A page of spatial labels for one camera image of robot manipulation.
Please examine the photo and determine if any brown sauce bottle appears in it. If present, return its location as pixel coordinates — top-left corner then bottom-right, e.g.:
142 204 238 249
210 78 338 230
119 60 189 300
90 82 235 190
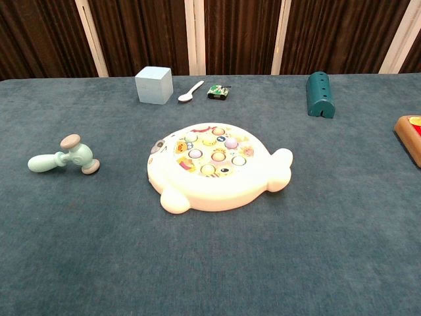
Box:
393 115 421 169

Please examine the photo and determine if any white plastic spoon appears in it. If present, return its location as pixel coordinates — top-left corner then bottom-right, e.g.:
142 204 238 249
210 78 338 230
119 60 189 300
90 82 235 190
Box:
178 80 205 103

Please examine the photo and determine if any small white object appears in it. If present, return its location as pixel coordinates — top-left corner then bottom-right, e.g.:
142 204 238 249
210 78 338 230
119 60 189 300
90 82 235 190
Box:
28 134 101 175

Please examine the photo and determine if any light blue cube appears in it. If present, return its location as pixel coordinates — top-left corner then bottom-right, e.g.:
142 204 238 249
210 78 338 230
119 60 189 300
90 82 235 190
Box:
135 66 174 105

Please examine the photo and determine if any white frame pole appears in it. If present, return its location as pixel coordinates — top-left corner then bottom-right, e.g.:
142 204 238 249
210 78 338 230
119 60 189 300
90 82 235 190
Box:
378 0 421 74
74 0 109 78
184 0 207 76
271 0 292 76

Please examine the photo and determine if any dark brown curtain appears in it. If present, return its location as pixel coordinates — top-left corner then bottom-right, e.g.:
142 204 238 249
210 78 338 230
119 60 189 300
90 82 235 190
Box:
0 0 421 80

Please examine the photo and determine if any small green packet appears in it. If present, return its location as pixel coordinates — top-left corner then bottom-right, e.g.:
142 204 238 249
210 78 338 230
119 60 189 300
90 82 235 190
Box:
207 84 232 100

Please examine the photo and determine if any blue felt table cover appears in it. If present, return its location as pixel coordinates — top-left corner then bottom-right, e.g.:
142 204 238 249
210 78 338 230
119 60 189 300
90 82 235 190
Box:
0 74 421 316

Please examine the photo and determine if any teal half-cylinder block with holes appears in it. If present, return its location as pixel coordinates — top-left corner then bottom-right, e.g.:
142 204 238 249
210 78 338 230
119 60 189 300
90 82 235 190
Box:
306 70 336 119

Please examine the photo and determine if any white fish-shaped toy board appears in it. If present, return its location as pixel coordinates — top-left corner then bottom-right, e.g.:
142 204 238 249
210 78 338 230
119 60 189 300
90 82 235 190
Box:
147 122 293 215

